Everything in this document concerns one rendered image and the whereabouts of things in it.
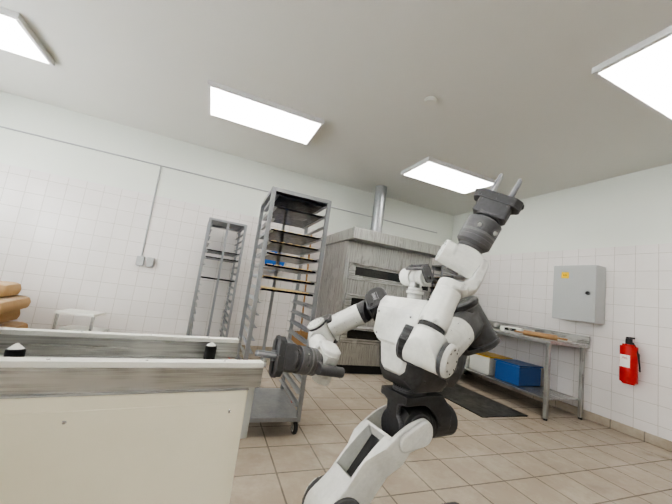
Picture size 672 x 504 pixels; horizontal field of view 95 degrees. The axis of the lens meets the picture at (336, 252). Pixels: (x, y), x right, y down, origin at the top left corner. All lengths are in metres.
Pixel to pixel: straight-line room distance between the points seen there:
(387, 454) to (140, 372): 0.73
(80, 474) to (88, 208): 4.62
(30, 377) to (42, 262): 4.59
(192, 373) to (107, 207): 4.55
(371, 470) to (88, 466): 0.72
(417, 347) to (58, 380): 0.73
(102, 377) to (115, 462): 0.17
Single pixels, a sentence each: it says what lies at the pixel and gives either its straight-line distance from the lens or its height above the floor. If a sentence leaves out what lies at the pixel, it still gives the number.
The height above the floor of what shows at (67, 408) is 0.81.
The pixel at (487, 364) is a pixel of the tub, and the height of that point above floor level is 0.38.
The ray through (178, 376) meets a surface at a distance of 0.82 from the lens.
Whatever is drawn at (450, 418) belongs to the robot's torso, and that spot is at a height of 0.72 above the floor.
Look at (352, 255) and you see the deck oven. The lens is 4.41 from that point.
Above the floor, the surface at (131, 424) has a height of 0.78.
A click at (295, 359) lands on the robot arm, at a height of 0.88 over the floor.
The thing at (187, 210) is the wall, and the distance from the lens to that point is 5.10.
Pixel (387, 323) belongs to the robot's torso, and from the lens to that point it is 1.13.
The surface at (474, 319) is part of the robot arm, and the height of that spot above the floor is 1.08.
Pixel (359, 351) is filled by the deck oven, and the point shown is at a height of 0.31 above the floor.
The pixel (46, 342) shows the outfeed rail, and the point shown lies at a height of 0.87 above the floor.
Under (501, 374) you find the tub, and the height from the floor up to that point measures 0.31.
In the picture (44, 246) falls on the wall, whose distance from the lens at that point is 5.39.
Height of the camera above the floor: 1.10
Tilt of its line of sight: 7 degrees up
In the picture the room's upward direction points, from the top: 8 degrees clockwise
